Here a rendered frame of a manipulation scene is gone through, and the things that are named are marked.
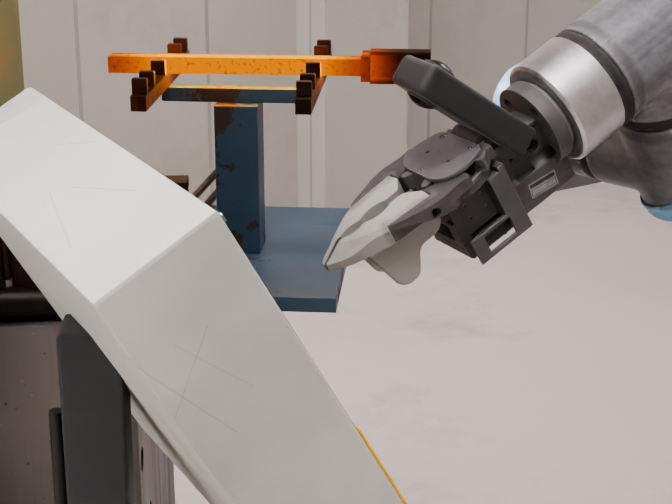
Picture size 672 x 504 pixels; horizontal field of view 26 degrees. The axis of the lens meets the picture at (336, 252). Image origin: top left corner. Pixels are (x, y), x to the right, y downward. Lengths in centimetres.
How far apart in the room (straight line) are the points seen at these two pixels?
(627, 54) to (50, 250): 53
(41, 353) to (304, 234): 79
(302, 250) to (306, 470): 124
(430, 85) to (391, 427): 227
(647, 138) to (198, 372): 56
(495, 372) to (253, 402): 283
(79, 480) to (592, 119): 48
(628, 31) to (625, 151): 14
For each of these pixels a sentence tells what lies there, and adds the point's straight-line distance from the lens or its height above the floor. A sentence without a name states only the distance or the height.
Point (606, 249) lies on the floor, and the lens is 454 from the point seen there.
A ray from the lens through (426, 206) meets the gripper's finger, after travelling 108.
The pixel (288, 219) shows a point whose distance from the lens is 219.
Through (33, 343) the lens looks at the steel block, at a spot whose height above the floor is 90.
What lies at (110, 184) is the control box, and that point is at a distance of 83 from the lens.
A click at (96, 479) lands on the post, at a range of 96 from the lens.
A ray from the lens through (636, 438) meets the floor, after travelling 331.
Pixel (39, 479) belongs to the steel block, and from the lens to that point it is 146.
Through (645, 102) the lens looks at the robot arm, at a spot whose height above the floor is 116.
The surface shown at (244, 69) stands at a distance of 198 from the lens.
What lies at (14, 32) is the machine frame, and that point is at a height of 109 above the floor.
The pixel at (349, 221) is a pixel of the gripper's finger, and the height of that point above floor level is 108.
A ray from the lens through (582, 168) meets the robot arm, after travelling 131.
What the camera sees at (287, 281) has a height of 77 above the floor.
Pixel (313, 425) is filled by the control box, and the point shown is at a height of 107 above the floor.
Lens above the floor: 142
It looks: 19 degrees down
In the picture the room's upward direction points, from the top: straight up
